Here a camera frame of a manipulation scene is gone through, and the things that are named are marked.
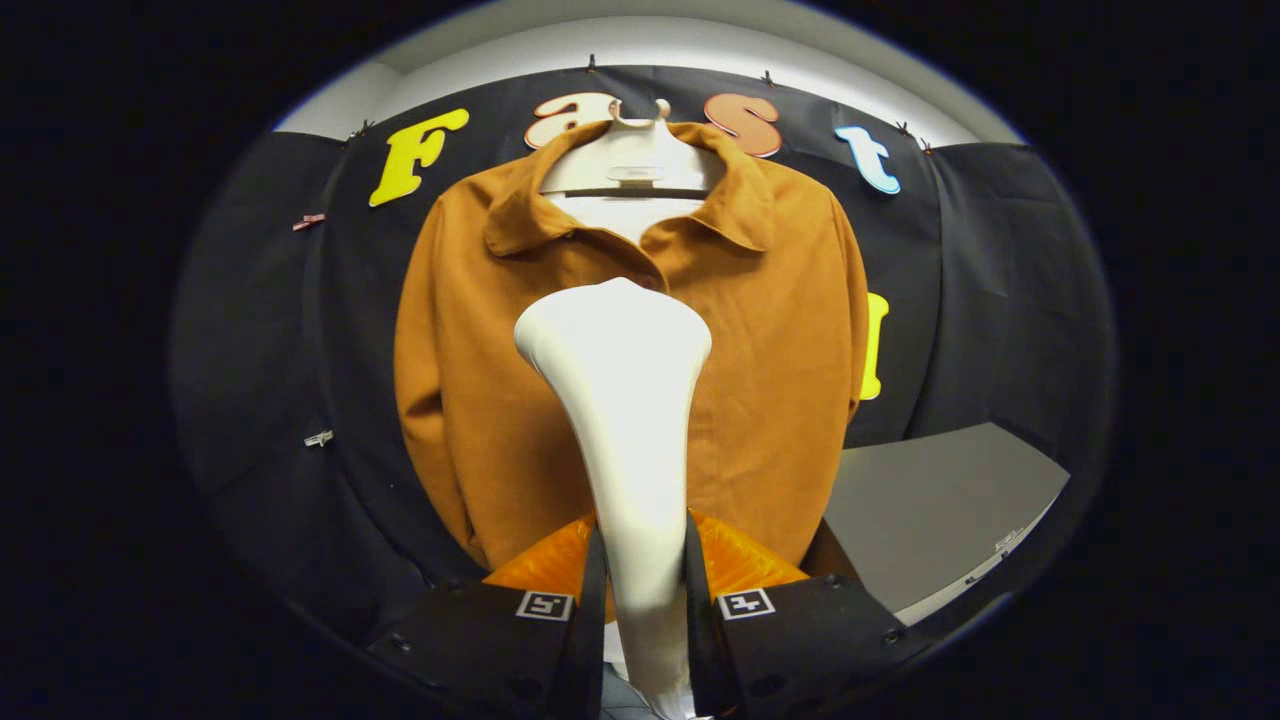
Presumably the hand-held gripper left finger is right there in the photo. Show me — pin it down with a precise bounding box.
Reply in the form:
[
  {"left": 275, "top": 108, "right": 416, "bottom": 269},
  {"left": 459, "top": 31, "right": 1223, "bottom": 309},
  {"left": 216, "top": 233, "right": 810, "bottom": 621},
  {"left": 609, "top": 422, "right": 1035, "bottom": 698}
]
[{"left": 365, "top": 515, "right": 609, "bottom": 720}]

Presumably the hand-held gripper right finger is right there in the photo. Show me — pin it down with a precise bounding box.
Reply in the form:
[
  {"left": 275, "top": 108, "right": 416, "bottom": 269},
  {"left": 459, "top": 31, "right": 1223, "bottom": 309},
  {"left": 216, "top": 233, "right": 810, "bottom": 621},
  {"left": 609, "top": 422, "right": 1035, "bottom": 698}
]
[{"left": 683, "top": 510, "right": 931, "bottom": 719}]

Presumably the brown button-up shirt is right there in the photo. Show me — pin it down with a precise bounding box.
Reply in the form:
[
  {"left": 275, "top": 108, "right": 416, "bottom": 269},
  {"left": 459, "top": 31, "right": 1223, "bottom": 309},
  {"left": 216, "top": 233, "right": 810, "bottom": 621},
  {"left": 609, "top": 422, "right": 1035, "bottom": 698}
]
[{"left": 393, "top": 120, "right": 871, "bottom": 573}]

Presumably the white garment steamer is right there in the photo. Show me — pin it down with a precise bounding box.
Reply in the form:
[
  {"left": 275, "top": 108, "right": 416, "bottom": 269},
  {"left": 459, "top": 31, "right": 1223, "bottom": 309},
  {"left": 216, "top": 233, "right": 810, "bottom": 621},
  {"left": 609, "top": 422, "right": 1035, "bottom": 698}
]
[{"left": 514, "top": 277, "right": 713, "bottom": 719}]

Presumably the black backdrop cloth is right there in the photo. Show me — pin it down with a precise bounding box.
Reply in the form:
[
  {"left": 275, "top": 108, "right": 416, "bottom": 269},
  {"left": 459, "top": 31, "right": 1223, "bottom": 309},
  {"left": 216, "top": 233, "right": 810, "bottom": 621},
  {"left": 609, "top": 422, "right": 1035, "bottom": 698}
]
[{"left": 170, "top": 65, "right": 1116, "bottom": 641}]

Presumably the white hanger board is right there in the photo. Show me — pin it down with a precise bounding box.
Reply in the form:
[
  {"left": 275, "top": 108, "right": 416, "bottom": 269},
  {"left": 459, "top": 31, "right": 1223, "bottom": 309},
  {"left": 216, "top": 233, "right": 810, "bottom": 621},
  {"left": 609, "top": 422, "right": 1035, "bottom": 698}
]
[{"left": 540, "top": 98, "right": 726, "bottom": 246}]

